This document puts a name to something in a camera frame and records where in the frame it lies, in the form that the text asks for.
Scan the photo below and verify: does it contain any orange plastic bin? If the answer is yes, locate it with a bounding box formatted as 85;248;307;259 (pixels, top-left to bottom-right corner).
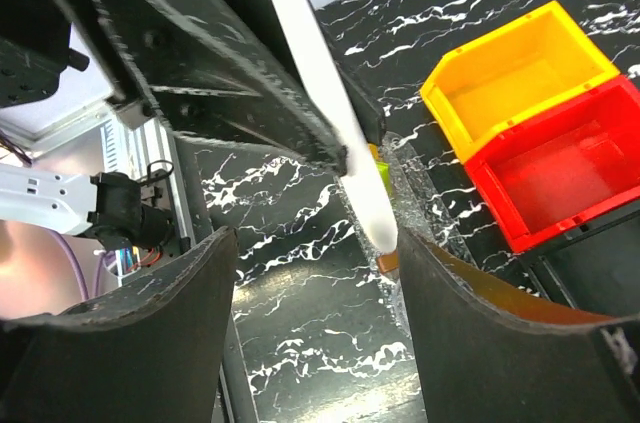
420;1;620;163

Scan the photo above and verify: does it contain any green toothpaste tube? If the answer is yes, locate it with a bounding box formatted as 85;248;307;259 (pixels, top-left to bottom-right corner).
375;160;393;196

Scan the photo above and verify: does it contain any black plastic bin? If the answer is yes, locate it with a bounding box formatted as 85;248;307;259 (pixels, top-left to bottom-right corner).
520;200;639;317

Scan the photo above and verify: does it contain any red plastic bin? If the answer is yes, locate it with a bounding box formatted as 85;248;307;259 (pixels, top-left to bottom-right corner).
464;76;639;252

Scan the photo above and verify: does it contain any aluminium frame rail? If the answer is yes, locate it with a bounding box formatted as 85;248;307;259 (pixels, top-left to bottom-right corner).
0;102;196;289

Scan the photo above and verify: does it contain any clear acrylic oval tray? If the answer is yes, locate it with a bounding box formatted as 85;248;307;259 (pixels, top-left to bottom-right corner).
354;132;476;337

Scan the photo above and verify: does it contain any yellow toothpaste tube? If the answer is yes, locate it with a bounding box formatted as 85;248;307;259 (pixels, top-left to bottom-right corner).
369;144;379;160

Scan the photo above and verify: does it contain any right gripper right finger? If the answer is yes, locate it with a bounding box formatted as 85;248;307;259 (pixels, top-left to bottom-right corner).
398;229;639;422

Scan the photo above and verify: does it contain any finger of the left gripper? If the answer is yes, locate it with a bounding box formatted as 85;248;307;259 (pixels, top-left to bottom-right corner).
234;0;386;143
53;0;347;174

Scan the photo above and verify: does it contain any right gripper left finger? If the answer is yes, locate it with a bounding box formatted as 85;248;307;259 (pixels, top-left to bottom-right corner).
1;227;238;422

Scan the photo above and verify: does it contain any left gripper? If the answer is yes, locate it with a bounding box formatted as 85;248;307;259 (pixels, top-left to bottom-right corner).
1;0;90;108

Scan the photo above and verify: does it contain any white toothbrush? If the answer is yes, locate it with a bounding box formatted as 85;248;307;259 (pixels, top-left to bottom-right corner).
271;0;398;254

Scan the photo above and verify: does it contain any clear acrylic toothbrush holder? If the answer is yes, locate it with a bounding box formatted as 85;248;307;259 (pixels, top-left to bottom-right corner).
375;251;399;275

